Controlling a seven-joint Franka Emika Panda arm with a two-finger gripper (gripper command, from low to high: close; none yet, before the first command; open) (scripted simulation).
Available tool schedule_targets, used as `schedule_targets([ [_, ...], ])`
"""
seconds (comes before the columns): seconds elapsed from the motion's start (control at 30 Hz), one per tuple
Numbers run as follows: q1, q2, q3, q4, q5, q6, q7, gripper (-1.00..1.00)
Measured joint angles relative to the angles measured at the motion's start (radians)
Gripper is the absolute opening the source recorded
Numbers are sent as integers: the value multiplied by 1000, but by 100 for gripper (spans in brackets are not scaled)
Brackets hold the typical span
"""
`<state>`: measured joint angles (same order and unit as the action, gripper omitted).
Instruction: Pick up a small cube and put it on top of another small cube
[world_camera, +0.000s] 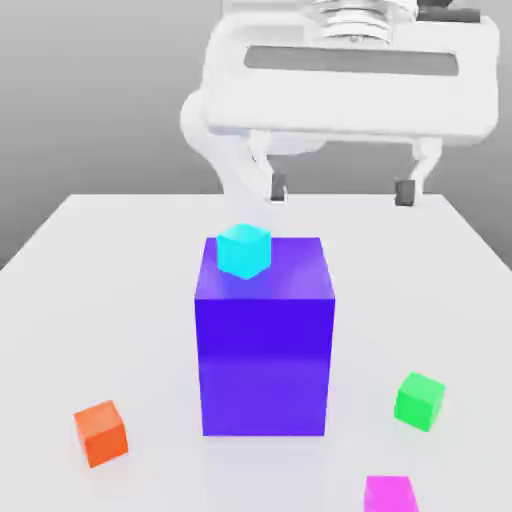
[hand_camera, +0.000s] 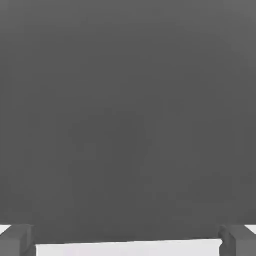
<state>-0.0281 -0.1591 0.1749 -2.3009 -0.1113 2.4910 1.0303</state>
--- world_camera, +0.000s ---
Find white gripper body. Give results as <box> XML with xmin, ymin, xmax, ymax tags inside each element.
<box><xmin>201</xmin><ymin>10</ymin><xmax>501</xmax><ymax>147</ymax></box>

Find small cyan cube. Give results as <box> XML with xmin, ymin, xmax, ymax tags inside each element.
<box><xmin>215</xmin><ymin>222</ymin><xmax>273</xmax><ymax>281</ymax></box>

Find small green cube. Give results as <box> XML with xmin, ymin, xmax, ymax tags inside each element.
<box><xmin>393</xmin><ymin>371</ymin><xmax>447</xmax><ymax>434</ymax></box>

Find small orange cube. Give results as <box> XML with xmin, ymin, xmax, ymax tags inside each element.
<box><xmin>72</xmin><ymin>399</ymin><xmax>130</xmax><ymax>470</ymax></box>

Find small magenta cube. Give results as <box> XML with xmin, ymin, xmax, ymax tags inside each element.
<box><xmin>363</xmin><ymin>474</ymin><xmax>421</xmax><ymax>512</ymax></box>

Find large purple box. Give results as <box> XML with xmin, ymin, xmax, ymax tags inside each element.
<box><xmin>193</xmin><ymin>236</ymin><xmax>337</xmax><ymax>438</ymax></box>

